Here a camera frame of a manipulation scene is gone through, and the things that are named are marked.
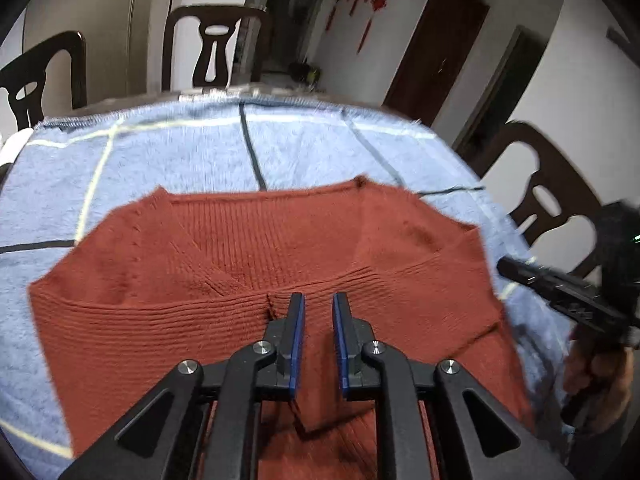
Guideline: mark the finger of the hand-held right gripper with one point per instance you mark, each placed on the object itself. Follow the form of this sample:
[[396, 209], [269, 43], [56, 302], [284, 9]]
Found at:
[[525, 272]]

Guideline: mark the dark glass door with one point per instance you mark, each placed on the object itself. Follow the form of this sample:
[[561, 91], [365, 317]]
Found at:
[[295, 10]]

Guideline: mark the dark door frame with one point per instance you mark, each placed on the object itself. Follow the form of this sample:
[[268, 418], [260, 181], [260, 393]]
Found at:
[[525, 60]]

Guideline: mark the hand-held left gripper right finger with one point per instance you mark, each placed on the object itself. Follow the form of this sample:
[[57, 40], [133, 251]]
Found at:
[[341, 345]]

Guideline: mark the dark brown wooden door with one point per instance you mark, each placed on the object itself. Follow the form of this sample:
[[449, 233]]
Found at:
[[430, 60]]

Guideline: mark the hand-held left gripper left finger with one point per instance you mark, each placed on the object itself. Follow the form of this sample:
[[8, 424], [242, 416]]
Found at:
[[296, 345]]

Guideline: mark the dark wooden chair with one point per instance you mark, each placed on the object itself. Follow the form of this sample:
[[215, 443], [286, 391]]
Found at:
[[55, 55], [172, 35], [565, 160]]

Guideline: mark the grey wall bar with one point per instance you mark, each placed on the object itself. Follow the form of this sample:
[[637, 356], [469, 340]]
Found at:
[[619, 37]]

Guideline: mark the yellow bottle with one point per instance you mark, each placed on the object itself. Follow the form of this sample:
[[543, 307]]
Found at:
[[313, 73]]

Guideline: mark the blue plaid blanket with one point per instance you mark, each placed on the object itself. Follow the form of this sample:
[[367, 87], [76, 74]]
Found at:
[[175, 160]]

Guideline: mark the rust red knitted sweater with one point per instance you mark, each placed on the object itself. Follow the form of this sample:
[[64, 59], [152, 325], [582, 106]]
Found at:
[[200, 260]]

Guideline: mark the person's right hand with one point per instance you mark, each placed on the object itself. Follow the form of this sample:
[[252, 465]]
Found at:
[[600, 380]]

